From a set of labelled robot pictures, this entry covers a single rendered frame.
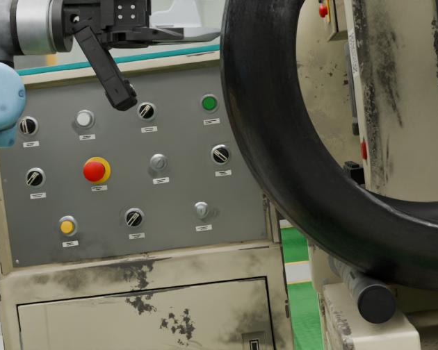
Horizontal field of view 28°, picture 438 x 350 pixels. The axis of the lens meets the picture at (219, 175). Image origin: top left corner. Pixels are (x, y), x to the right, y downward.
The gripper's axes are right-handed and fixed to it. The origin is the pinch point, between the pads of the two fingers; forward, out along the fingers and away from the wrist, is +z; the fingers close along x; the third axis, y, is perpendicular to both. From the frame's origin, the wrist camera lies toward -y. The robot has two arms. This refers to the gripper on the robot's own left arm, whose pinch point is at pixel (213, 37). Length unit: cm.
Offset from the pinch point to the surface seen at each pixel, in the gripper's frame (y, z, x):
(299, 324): -124, 24, 364
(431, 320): -41, 30, 18
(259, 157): -15.1, 5.5, -9.3
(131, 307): -45, -19, 49
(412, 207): -23.9, 27.4, 15.5
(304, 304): -124, 29, 415
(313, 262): -32.9, 13.3, 23.3
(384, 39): 1.4, 25.1, 26.0
